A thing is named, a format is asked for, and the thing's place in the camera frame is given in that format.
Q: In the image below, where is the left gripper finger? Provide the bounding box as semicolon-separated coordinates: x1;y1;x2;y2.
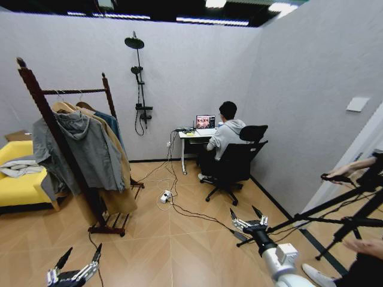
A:
46;246;74;285
75;243;103;281

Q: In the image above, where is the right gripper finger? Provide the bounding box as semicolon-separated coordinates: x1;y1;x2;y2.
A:
251;205;269;226
229;207;251;231

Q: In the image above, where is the black phone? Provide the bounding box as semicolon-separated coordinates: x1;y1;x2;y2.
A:
320;173;354;184

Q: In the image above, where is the blue denim garment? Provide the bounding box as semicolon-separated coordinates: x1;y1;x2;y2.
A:
94;111;128;157

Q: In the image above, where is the wooden clothes hanger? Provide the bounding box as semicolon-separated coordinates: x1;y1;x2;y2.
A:
74;90;97;112
50;89;77;114

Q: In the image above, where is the black power adapter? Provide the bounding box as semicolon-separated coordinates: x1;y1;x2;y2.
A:
231;229;250;243

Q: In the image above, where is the black office chair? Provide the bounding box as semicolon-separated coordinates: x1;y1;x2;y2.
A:
205;124;269;207

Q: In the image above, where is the tan long coat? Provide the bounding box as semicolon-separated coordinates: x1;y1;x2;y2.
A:
51;101;139;216

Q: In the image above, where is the black tripod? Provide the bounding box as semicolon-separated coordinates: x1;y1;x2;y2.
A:
236;169;383;261

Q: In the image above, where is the white shoe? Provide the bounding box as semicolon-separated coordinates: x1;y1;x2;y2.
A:
301;262;338;287

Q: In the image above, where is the yellow sofa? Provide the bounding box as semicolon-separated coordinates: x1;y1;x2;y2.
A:
0;140;61;213

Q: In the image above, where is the person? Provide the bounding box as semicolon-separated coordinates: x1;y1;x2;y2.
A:
197;100;256;184

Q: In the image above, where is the white desk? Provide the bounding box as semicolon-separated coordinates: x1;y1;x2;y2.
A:
178;127;220;176

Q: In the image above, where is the grey crumpled blanket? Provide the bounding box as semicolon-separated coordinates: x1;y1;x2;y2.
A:
0;155;46;179

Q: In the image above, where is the open laptop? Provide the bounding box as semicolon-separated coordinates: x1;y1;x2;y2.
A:
195;114;217;136

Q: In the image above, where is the grey hooded jacket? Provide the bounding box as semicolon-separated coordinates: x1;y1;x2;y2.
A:
32;109;127;201

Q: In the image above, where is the person's leg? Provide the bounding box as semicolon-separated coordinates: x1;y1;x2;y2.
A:
334;252;383;287

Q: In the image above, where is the white door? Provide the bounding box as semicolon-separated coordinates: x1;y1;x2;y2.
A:
301;100;383;222

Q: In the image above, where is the brown cardboard box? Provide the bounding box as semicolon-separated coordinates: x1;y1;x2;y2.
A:
4;129;34;143

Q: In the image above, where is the black shower column mixer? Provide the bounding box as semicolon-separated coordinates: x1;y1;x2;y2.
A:
134;47;154;130

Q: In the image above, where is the dark wooden clothes rack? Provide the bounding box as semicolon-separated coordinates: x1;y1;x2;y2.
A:
16;56;146;239

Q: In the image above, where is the black hand shower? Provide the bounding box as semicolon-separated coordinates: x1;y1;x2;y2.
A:
130;66;144;85

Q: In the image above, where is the long ceiling light strip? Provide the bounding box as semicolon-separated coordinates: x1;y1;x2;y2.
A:
175;16;251;28
66;11;152;22

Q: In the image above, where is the black rain shower head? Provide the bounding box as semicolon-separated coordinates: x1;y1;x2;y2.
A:
124;30;145;50

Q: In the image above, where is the square ceiling light panel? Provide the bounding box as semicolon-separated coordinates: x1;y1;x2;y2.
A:
267;2;300;16
204;0;229;10

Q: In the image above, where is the thin black cable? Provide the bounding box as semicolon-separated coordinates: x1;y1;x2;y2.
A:
87;230;105;287

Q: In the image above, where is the long black floor cable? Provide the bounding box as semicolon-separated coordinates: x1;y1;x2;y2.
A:
166;129;240;234

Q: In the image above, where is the white floor cable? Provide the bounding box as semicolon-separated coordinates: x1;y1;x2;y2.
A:
146;178;176;210

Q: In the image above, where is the black shower hose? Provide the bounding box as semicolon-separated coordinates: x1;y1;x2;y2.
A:
134;112;145;137

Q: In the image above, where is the white wall switch plate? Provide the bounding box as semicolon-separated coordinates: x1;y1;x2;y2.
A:
345;96;371;114

